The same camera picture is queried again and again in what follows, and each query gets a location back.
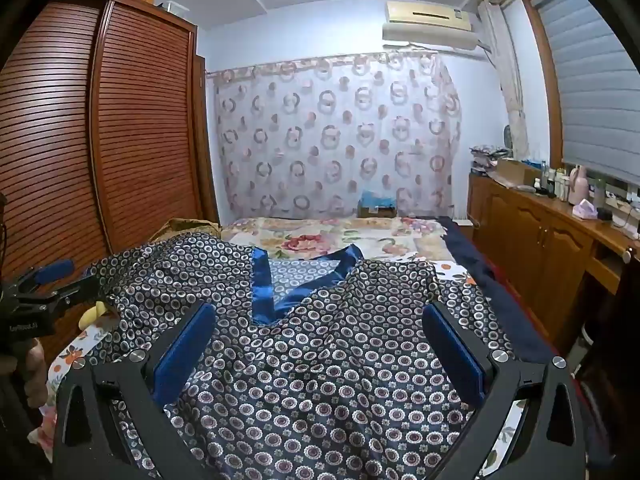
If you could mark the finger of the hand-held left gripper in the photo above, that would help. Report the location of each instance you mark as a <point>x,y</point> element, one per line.
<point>52,269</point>
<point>75,290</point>

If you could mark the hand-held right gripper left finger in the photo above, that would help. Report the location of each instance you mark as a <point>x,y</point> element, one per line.
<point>182,355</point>

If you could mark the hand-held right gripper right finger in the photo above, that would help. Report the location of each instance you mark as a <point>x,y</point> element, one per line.
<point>456,355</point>

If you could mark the navy circle-print satin top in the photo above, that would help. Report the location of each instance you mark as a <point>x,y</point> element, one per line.
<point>310,360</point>

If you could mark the person's left hand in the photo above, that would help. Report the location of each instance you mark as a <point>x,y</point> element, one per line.
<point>34,375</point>

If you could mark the yellow plush toy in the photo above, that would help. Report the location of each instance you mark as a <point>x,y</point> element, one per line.
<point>94,314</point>

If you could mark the orange-print white bedsheet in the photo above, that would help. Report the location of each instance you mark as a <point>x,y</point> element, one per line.
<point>67,355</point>

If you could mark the navy blanket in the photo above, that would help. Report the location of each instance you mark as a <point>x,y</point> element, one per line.
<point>500,285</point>

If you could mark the olive patterned cushion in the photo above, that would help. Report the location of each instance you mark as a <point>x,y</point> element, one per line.
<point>185,227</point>

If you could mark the wooden sideboard cabinet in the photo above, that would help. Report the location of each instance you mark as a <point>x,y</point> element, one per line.
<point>530,245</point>

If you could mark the wooden louvered wardrobe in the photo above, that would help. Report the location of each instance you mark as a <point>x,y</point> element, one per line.
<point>130,120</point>

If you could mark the blue box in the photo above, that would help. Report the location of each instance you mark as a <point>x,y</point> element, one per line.
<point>377,204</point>

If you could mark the cardboard box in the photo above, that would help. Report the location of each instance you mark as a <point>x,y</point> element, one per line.
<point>515,172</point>

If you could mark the pink tissue pouch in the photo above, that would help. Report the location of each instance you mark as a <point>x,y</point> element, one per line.
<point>586,210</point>

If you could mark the pile of folded cloths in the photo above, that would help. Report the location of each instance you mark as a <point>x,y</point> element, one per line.
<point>487,160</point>

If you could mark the cluster of toiletry bottles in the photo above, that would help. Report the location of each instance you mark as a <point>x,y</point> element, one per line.
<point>552,182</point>

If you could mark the pink thermos bottle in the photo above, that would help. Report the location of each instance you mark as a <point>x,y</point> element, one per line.
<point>578,185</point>

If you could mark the green bottle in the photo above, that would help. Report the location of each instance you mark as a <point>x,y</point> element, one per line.
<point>598,189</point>

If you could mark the beige window drape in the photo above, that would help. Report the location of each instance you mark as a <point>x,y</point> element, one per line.
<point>507,80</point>

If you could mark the grey window blind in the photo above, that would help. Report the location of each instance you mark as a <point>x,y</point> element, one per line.
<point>595,85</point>

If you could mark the wall air conditioner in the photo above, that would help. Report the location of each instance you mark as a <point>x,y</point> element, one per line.
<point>430,22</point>

